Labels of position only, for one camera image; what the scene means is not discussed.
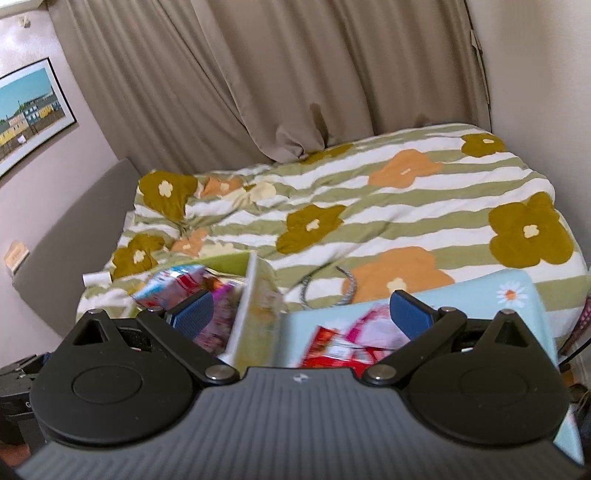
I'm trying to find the grey upholstered bed frame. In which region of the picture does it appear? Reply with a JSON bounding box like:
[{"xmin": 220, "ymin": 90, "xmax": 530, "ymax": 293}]
[{"xmin": 11, "ymin": 158, "xmax": 142, "ymax": 339}]

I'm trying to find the grey braided cable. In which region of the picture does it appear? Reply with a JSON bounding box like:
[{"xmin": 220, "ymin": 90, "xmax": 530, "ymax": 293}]
[{"xmin": 299, "ymin": 264, "xmax": 360, "ymax": 309}]

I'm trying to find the small wooden wall block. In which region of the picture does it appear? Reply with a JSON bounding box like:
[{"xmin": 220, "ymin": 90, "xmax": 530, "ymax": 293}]
[{"xmin": 4, "ymin": 240, "xmax": 30, "ymax": 278}]

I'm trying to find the light blue daisy box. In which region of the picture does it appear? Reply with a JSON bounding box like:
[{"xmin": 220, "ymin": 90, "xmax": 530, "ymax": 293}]
[{"xmin": 272, "ymin": 269, "xmax": 583, "ymax": 467}]

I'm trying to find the red snack packet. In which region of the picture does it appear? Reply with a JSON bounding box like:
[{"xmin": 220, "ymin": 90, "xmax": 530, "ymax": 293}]
[{"xmin": 299, "ymin": 323, "xmax": 395, "ymax": 370}]

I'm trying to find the pink snack packet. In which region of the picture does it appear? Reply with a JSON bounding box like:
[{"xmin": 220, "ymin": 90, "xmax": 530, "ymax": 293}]
[{"xmin": 341, "ymin": 305, "xmax": 411, "ymax": 352}]

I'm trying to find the purple snack packet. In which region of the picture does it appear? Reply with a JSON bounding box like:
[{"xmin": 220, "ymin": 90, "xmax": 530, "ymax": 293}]
[{"xmin": 199, "ymin": 278, "xmax": 244, "ymax": 355}]

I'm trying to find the beige curtain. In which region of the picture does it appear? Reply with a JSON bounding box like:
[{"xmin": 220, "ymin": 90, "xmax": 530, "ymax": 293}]
[{"xmin": 47, "ymin": 0, "xmax": 493, "ymax": 177}]

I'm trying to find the green cardboard box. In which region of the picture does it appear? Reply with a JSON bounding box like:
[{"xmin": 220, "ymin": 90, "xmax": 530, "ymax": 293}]
[{"xmin": 150, "ymin": 250, "xmax": 288, "ymax": 366}]

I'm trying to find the floral striped blanket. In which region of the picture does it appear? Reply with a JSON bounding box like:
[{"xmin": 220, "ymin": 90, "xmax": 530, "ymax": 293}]
[{"xmin": 75, "ymin": 122, "xmax": 590, "ymax": 366}]

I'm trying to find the blue white snack packet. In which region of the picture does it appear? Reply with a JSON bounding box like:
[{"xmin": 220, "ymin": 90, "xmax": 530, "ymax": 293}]
[{"xmin": 133, "ymin": 264, "xmax": 209, "ymax": 311}]

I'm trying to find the patterned fabric bundle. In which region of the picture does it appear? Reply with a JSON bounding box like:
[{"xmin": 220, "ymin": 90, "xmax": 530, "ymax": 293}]
[{"xmin": 558, "ymin": 295, "xmax": 591, "ymax": 363}]

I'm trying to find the framed wall picture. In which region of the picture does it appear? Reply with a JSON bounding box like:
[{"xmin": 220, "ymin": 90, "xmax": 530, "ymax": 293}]
[{"xmin": 0, "ymin": 57, "xmax": 78, "ymax": 180}]

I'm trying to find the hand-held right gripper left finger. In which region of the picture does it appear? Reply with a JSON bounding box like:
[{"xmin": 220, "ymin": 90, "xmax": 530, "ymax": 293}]
[{"xmin": 60, "ymin": 290, "xmax": 242, "ymax": 384}]

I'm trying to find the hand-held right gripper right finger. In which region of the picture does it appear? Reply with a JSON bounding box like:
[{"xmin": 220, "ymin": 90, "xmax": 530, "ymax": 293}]
[{"xmin": 362, "ymin": 290, "xmax": 543, "ymax": 387}]

